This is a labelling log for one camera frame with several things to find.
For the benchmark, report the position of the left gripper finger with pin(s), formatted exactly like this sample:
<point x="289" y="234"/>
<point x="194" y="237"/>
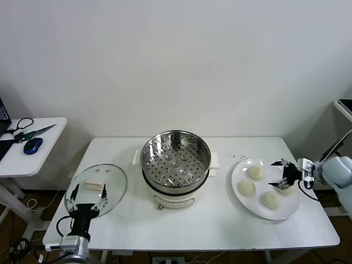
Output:
<point x="71" y="202"/>
<point x="103" y="196"/>

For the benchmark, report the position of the stainless steel steamer basket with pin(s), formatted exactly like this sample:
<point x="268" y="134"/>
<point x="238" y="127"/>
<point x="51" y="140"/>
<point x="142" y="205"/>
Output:
<point x="176" y="170"/>

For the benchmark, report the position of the round glass pot lid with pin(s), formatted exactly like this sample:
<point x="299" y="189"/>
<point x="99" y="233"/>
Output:
<point x="112" y="181"/>

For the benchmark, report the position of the small white side table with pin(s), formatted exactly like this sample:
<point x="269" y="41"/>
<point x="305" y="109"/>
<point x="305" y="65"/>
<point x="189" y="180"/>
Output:
<point x="46" y="154"/>

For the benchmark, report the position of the green pointed tool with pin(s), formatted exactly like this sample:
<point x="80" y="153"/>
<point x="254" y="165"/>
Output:
<point x="38" y="131"/>

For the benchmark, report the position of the dark scattered crumbs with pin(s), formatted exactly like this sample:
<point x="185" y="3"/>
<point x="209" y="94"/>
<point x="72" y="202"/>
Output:
<point x="237" y="157"/>

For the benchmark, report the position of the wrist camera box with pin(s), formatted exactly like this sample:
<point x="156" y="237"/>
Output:
<point x="53" y="247"/>
<point x="306" y="168"/>

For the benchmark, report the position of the white steamed baozi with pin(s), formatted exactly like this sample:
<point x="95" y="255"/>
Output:
<point x="256" y="173"/>
<point x="270" y="200"/>
<point x="246" y="188"/>
<point x="291" y="191"/>

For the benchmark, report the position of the large white plate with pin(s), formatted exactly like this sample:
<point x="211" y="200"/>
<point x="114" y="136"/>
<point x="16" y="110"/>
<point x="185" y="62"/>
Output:
<point x="247" y="204"/>

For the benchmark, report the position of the black laptop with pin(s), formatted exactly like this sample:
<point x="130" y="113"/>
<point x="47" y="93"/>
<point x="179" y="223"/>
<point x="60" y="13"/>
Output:
<point x="4" y="148"/>

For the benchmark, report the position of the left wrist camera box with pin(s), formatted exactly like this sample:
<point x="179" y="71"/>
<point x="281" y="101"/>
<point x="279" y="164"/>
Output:
<point x="53" y="247"/>

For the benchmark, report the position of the blue computer mouse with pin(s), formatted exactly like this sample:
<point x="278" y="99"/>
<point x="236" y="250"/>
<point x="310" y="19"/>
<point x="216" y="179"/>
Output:
<point x="33" y="145"/>

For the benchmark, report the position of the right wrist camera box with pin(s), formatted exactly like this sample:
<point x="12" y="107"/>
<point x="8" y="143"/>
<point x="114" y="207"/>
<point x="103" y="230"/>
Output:
<point x="306" y="168"/>

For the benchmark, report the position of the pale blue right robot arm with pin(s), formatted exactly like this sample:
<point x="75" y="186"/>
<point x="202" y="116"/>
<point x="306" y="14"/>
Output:
<point x="336" y="171"/>

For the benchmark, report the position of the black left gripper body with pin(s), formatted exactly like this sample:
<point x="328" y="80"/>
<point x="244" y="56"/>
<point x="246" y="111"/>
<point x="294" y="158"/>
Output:
<point x="82" y="211"/>

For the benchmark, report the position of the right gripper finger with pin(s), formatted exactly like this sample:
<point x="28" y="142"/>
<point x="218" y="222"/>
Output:
<point x="284" y="183"/>
<point x="286" y="164"/>

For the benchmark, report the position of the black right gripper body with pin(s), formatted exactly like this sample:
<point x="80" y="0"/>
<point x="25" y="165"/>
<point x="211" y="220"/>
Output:
<point x="291" y="174"/>

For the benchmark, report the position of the white electric cooker pot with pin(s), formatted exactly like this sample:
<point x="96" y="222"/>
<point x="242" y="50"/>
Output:
<point x="173" y="199"/>

